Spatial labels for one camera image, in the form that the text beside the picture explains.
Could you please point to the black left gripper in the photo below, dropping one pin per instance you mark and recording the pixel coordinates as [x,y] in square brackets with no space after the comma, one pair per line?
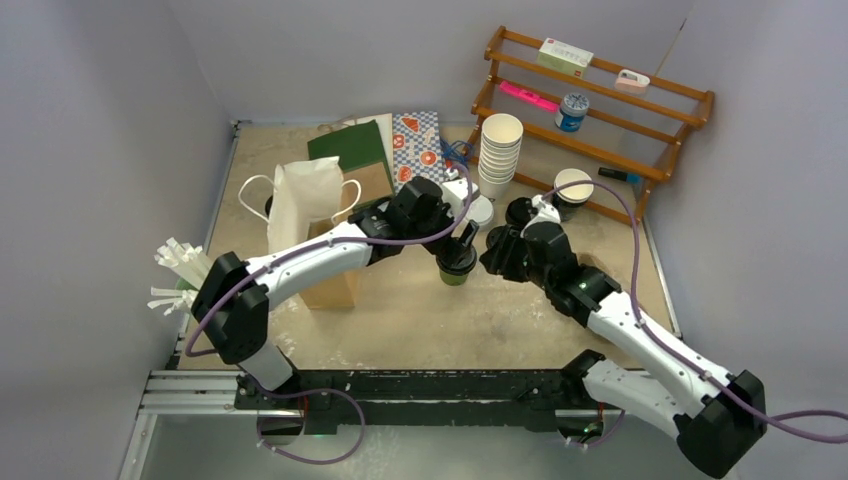
[447,244]

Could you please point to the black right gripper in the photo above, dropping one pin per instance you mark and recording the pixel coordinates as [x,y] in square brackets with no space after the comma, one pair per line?
[499,260]

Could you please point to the single black cup lid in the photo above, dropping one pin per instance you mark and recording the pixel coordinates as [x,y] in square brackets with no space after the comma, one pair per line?
[459,263]

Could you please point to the brown kraft paper bag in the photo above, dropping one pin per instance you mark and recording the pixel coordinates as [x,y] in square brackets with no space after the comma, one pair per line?
[308,199]

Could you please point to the green paper coffee cup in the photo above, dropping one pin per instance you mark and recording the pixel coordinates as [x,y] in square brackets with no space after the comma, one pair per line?
[452,279]

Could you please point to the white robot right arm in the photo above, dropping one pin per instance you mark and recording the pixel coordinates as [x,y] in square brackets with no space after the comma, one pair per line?
[695,401]

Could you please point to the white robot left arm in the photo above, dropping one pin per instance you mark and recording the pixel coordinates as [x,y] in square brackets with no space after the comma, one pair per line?
[234,302]

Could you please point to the black cup with white cup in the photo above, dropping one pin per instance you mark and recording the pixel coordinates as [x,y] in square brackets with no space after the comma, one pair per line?
[572,190]

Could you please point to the white paper cup stack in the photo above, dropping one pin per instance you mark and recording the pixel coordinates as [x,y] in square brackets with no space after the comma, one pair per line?
[501,136]

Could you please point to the blue checkered paper bag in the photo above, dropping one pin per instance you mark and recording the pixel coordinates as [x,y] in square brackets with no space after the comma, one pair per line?
[416,148]

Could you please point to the green paper bag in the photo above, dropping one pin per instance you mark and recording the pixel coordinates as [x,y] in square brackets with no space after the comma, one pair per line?
[361,155]

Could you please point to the black blue marker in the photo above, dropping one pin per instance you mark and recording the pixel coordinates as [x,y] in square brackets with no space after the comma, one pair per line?
[619,175]

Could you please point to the blue lidded jar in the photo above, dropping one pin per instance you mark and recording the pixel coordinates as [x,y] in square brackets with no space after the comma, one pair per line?
[571,112]

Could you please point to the wooden shelf rack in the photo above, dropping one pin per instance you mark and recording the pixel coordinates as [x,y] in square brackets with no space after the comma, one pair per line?
[650,176]

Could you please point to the pink highlighter pen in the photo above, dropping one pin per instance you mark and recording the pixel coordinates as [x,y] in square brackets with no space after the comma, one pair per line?
[528,97]

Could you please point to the white green box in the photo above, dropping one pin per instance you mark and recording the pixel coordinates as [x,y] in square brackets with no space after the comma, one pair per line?
[564,58]

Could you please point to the pink white tape dispenser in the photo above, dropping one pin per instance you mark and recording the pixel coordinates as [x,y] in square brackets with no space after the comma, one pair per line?
[632,82]

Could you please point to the green cup of stirrers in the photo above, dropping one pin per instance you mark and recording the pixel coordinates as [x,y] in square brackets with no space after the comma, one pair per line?
[191,264]

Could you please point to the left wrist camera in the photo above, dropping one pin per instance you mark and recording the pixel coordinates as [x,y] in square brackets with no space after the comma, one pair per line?
[456,190]

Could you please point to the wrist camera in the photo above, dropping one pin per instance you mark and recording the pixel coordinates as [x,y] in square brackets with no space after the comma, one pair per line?
[456,190]
[541,211]

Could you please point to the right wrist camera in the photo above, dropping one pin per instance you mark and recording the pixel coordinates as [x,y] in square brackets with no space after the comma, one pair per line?
[541,211]

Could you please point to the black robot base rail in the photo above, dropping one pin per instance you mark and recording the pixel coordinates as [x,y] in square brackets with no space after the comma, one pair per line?
[537,400]

